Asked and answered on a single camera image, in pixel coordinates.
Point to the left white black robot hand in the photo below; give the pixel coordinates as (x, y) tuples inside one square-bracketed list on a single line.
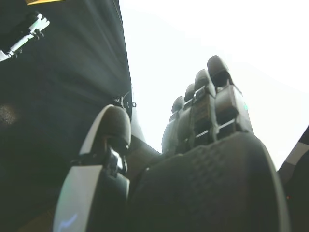
[(198, 183)]

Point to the dark red and yellow box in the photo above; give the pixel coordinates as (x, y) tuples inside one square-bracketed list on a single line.
[(43, 2)]

